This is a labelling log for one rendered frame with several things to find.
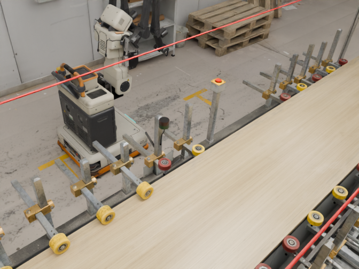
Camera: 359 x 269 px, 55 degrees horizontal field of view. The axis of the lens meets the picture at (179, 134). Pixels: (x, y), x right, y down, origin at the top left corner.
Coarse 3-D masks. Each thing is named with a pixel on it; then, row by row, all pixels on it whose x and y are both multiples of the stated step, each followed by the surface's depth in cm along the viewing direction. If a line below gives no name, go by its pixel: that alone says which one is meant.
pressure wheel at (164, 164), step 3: (162, 159) 211; (165, 159) 211; (168, 159) 212; (159, 162) 209; (162, 162) 210; (165, 162) 209; (168, 162) 210; (159, 165) 208; (162, 165) 207; (165, 165) 207; (168, 165) 207; (159, 168) 209; (162, 168) 207; (165, 168) 207; (168, 168) 208
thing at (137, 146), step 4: (124, 136) 233; (128, 136) 233; (128, 140) 230; (132, 140) 230; (132, 144) 228; (136, 144) 227; (136, 148) 227; (140, 148) 224; (140, 152) 225; (144, 152) 222; (148, 152) 222; (144, 156) 223; (156, 160) 217; (156, 164) 216; (164, 172) 212
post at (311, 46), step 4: (312, 44) 299; (308, 48) 302; (312, 48) 300; (308, 52) 304; (312, 52) 305; (308, 56) 305; (308, 60) 308; (304, 64) 312; (308, 64) 312; (304, 68) 313; (304, 72) 315; (296, 84) 326
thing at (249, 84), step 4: (244, 80) 301; (248, 84) 299; (252, 84) 296; (252, 88) 297; (256, 88) 294; (260, 88) 293; (260, 92) 293; (272, 96) 285; (276, 96) 284; (276, 100) 284; (280, 100) 280
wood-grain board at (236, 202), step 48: (336, 96) 282; (240, 144) 228; (288, 144) 231; (336, 144) 234; (192, 192) 193; (240, 192) 195; (288, 192) 197; (96, 240) 166; (144, 240) 168; (192, 240) 169; (240, 240) 171
